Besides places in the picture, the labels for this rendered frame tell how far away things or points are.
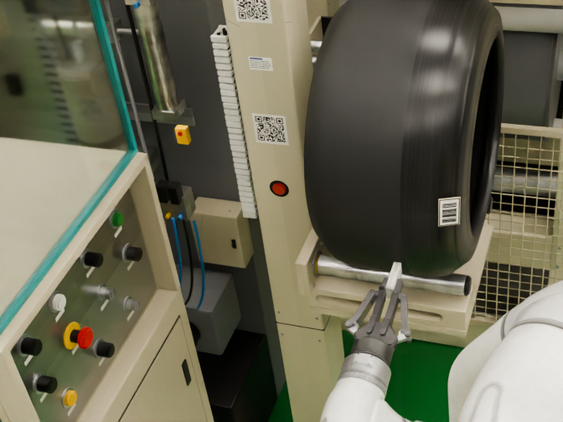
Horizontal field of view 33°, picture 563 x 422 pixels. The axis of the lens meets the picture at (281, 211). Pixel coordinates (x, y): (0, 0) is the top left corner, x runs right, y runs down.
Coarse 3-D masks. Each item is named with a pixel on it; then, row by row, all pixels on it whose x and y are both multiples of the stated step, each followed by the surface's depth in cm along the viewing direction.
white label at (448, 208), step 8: (440, 200) 171; (448, 200) 171; (456, 200) 171; (440, 208) 172; (448, 208) 172; (456, 208) 172; (440, 216) 173; (448, 216) 173; (456, 216) 173; (440, 224) 174; (448, 224) 174
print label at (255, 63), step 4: (248, 56) 190; (252, 60) 190; (256, 60) 190; (260, 60) 189; (264, 60) 189; (268, 60) 189; (252, 64) 191; (256, 64) 190; (260, 64) 190; (264, 64) 190; (268, 64) 189; (252, 68) 191; (256, 68) 191; (260, 68) 191; (264, 68) 190; (268, 68) 190; (272, 68) 190
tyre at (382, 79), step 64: (384, 0) 181; (448, 0) 178; (320, 64) 178; (384, 64) 172; (448, 64) 169; (320, 128) 175; (384, 128) 170; (448, 128) 168; (320, 192) 179; (384, 192) 173; (448, 192) 172; (384, 256) 185; (448, 256) 183
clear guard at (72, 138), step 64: (0, 0) 144; (64, 0) 160; (0, 64) 146; (64, 64) 162; (0, 128) 148; (64, 128) 165; (128, 128) 185; (0, 192) 150; (64, 192) 167; (0, 256) 152; (0, 320) 154
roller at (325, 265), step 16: (320, 256) 211; (320, 272) 211; (336, 272) 210; (352, 272) 208; (368, 272) 207; (384, 272) 206; (416, 288) 205; (432, 288) 203; (448, 288) 201; (464, 288) 200
